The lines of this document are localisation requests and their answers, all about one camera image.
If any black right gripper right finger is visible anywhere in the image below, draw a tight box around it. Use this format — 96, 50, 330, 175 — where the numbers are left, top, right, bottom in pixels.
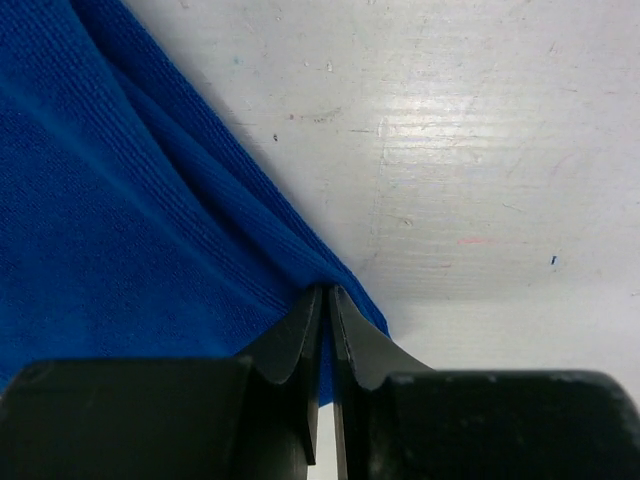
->
327, 286, 432, 479

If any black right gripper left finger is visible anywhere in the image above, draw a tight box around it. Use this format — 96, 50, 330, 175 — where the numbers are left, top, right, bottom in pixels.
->
239, 286, 323, 465

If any royal blue towel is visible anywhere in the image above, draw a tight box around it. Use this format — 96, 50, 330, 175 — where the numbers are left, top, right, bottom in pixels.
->
1, 1, 387, 383

